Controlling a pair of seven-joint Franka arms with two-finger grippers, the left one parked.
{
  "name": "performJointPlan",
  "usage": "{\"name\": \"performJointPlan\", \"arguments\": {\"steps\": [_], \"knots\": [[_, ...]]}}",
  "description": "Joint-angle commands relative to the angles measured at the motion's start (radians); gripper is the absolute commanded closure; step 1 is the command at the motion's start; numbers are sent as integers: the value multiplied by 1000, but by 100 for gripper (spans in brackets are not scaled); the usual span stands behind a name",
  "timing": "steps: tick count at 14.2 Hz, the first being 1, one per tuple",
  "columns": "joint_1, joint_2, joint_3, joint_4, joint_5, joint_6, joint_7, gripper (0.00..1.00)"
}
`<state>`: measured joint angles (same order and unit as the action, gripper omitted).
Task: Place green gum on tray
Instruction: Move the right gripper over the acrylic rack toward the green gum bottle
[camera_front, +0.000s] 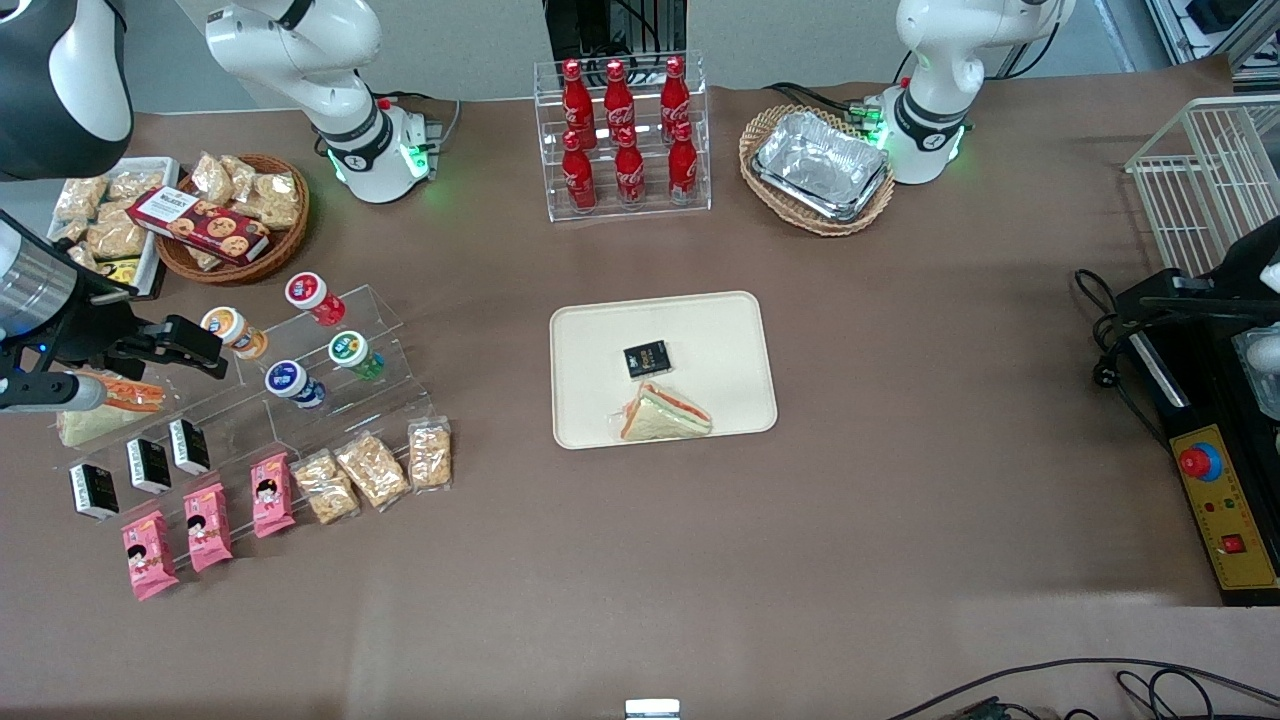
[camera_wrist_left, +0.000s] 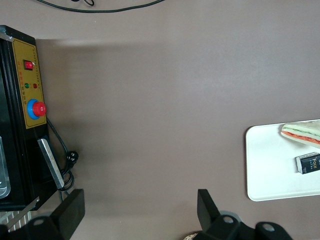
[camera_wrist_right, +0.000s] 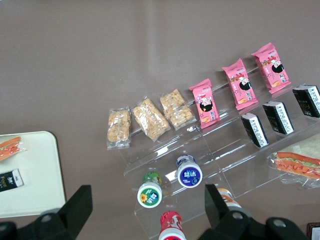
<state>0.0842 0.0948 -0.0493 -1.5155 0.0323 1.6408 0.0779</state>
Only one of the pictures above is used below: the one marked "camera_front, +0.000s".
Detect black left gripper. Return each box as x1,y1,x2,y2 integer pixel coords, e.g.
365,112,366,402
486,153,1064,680
1139,215,1280,324

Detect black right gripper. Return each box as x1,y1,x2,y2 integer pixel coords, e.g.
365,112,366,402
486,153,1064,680
40,280,229,379

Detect green gum bottle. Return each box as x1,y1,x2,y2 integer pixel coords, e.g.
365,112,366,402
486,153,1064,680
328,331,387,382

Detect orange gum bottle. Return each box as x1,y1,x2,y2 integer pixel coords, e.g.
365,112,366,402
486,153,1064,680
200,306,269,361

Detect white rectangular snack tray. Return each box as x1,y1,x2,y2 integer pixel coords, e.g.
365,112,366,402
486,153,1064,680
45,157,182,299

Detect blue gum bottle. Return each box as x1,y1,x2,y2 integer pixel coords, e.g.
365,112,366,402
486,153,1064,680
265,360,327,411

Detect red lid gum bottle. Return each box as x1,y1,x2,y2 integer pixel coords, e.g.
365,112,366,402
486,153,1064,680
285,272,348,328

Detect aluminium foil tray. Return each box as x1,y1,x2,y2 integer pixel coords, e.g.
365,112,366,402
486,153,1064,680
750,150,893,223
757,110,889,206

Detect beige plastic tray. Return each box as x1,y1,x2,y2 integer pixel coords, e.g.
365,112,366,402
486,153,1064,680
549,291,779,451

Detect small black white box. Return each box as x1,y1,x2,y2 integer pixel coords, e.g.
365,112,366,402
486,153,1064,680
167,418,212,477
126,438,173,496
623,340,673,381
68,462,121,523

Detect clear plastic container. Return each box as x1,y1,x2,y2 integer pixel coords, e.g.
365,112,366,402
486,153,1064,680
1234,330,1280,422

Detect wrapped triangle sandwich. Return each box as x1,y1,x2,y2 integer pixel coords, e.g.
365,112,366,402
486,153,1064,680
608,380,714,443
55,370,167,448

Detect dark red cookie box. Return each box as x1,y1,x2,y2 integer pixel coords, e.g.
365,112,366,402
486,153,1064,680
127,186,272,267

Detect wicker basket with snacks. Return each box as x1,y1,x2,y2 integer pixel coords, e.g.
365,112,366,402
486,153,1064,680
155,153,311,287

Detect pink snack packet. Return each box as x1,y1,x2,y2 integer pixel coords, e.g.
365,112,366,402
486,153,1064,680
249,452,297,539
182,482,235,573
121,510,181,602

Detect black sealing machine yellow panel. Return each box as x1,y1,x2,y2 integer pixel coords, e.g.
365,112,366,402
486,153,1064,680
1115,268,1280,608

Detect wicker basket with foil trays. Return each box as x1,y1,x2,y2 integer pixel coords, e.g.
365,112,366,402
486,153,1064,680
738,104,897,238

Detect red cola bottle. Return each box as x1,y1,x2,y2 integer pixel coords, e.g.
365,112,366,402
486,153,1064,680
561,130,599,216
667,120,700,207
603,60,636,151
614,125,647,210
660,55,692,146
559,58,599,151

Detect clear acrylic bottle rack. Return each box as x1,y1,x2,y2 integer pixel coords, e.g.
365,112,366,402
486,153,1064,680
533,50,714,224

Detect black equipment stand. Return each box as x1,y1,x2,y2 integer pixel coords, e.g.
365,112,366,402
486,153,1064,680
544,0,689,64

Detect white wire rack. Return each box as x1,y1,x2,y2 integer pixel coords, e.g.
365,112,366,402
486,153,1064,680
1125,95,1280,282

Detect black power cable with plug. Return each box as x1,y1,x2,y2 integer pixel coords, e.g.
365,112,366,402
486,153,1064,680
1075,268,1173,447

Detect aluminium frame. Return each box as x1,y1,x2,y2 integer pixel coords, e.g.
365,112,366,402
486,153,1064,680
1145,0,1280,97

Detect black arm base cable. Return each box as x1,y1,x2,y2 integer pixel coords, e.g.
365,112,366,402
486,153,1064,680
375,90,463,151
763,80,886,128

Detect long black cable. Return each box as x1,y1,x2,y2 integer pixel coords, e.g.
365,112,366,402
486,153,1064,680
885,657,1280,720

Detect looped black cable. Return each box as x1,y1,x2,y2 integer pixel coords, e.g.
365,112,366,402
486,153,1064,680
1115,668,1217,720

